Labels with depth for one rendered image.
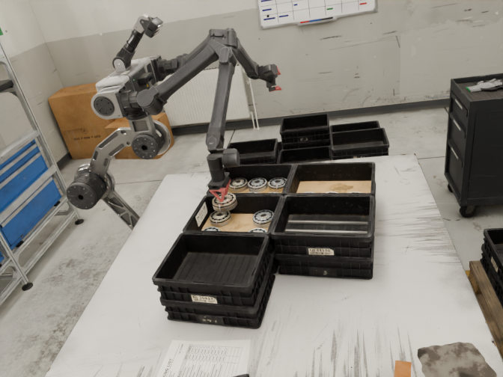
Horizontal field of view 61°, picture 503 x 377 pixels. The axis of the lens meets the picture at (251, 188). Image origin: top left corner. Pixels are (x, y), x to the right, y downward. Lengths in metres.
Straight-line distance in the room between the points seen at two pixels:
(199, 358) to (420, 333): 0.79
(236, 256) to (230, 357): 0.42
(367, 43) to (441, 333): 3.69
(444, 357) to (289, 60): 3.86
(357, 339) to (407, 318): 0.21
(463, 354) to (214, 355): 0.84
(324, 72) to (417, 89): 1.03
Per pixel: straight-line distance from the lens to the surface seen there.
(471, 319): 1.74
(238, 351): 1.65
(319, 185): 2.20
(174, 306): 1.74
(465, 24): 5.06
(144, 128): 2.27
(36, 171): 3.82
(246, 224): 1.99
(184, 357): 1.69
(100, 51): 5.46
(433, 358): 1.60
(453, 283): 1.86
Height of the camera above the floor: 1.97
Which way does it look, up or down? 30 degrees down
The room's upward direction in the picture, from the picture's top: 11 degrees counter-clockwise
